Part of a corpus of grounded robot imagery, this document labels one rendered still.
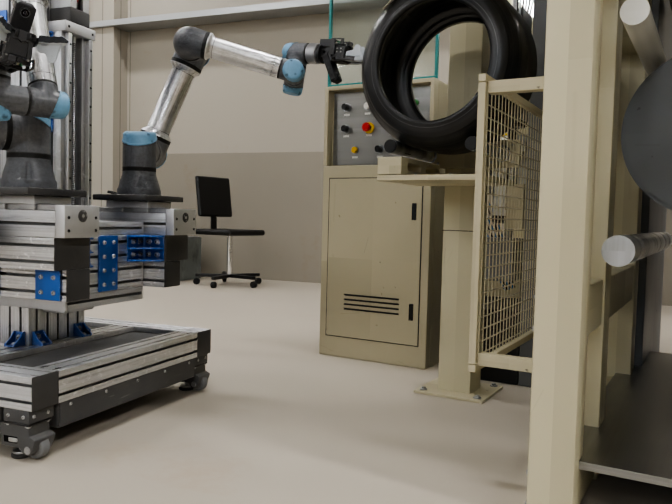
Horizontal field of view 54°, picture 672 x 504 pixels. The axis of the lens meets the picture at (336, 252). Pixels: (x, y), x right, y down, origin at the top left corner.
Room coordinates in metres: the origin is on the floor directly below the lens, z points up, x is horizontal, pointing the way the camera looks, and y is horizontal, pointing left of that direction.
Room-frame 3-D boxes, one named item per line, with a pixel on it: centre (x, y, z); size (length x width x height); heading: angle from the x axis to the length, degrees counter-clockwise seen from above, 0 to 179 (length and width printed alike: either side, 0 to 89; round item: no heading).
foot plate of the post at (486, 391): (2.53, -0.49, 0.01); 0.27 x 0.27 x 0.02; 60
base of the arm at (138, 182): (2.37, 0.71, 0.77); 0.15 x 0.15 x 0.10
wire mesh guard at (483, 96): (1.94, -0.55, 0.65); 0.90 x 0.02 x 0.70; 150
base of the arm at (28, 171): (1.91, 0.89, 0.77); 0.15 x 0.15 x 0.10
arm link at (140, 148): (2.38, 0.71, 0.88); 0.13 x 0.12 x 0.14; 3
